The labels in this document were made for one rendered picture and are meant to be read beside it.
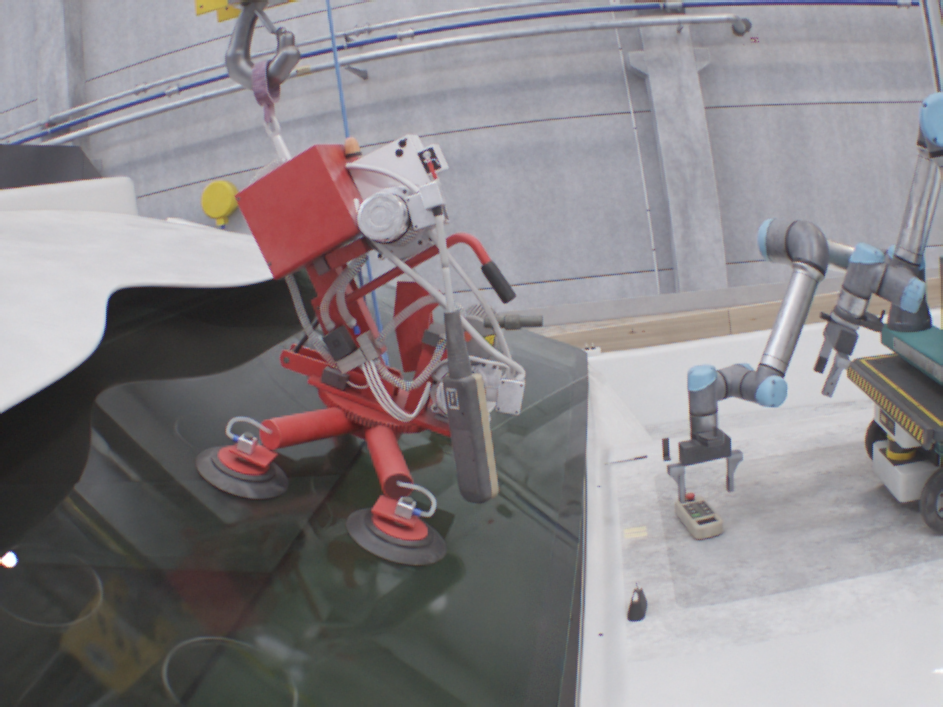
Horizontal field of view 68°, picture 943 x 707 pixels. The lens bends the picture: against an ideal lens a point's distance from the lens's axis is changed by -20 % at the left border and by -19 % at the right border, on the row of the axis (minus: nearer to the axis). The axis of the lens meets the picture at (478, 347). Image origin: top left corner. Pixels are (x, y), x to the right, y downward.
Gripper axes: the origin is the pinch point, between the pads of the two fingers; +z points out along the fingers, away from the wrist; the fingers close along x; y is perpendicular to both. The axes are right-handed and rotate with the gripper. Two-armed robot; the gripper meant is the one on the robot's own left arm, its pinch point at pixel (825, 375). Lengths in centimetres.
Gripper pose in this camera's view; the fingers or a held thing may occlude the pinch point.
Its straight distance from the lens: 189.0
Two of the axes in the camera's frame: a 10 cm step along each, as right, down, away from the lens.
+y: -9.5, -3.0, 1.1
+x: -2.2, 3.5, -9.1
